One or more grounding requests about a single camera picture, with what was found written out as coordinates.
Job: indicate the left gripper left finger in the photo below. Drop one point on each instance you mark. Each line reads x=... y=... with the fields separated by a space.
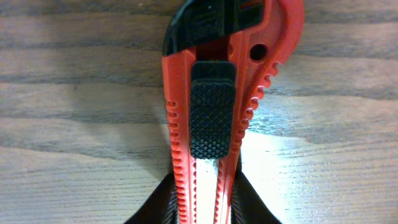
x=161 y=207

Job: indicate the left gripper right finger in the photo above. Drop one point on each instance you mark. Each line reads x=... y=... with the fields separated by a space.
x=246 y=205

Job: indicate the orange utility knife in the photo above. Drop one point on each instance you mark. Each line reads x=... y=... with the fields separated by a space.
x=218 y=57

